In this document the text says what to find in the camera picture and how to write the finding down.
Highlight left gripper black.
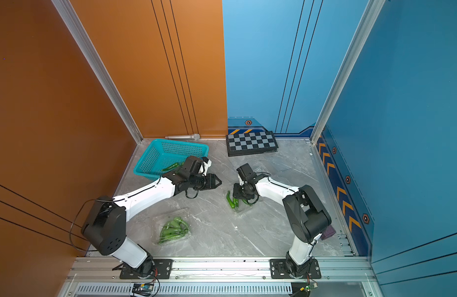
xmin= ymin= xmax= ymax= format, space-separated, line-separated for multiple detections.
xmin=189 ymin=173 xmax=223 ymax=190

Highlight clear clamshell container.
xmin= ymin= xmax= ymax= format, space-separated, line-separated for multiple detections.
xmin=225 ymin=191 xmax=254 ymax=216
xmin=152 ymin=208 xmax=192 ymax=245

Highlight green peppers bunch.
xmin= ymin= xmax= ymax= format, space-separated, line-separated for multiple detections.
xmin=226 ymin=191 xmax=254 ymax=212
xmin=161 ymin=162 xmax=181 ymax=172
xmin=159 ymin=217 xmax=191 ymax=245

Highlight teal plastic basket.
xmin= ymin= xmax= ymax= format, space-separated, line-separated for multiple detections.
xmin=133 ymin=139 xmax=209 ymax=180

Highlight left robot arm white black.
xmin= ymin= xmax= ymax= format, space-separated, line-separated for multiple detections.
xmin=81 ymin=173 xmax=222 ymax=278

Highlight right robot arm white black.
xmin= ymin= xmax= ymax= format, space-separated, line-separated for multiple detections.
xmin=233 ymin=176 xmax=332 ymax=278

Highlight silver metal cylinder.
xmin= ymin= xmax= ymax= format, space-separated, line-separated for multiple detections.
xmin=165 ymin=133 xmax=201 ymax=141

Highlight black white checkerboard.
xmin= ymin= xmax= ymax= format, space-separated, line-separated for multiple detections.
xmin=226 ymin=131 xmax=279 ymax=157

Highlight purple small block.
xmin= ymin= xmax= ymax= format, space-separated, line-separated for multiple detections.
xmin=321 ymin=225 xmax=336 ymax=240

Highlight right green circuit board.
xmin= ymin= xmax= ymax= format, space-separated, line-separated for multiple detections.
xmin=298 ymin=282 xmax=318 ymax=296

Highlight green circuit board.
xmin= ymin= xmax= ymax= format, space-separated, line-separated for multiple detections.
xmin=298 ymin=282 xmax=318 ymax=296
xmin=131 ymin=283 xmax=155 ymax=297

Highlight left green circuit board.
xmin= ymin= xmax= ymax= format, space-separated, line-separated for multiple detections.
xmin=131 ymin=283 xmax=155 ymax=297

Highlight white vent grille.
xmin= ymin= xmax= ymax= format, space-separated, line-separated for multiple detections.
xmin=74 ymin=283 xmax=293 ymax=297

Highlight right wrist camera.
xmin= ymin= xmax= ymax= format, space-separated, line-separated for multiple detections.
xmin=237 ymin=163 xmax=257 ymax=183

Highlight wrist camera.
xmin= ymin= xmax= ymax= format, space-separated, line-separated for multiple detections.
xmin=237 ymin=163 xmax=257 ymax=183
xmin=179 ymin=156 xmax=212 ymax=178

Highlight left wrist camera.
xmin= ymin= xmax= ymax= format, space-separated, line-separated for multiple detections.
xmin=179 ymin=156 xmax=212 ymax=178

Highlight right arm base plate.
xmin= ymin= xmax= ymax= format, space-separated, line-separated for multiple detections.
xmin=269 ymin=257 xmax=322 ymax=280

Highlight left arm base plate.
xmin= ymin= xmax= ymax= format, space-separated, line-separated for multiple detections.
xmin=118 ymin=259 xmax=173 ymax=280

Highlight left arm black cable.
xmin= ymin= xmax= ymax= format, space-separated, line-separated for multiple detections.
xmin=69 ymin=198 xmax=103 ymax=251

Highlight aluminium front rail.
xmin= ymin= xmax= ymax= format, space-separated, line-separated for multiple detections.
xmin=65 ymin=256 xmax=376 ymax=283

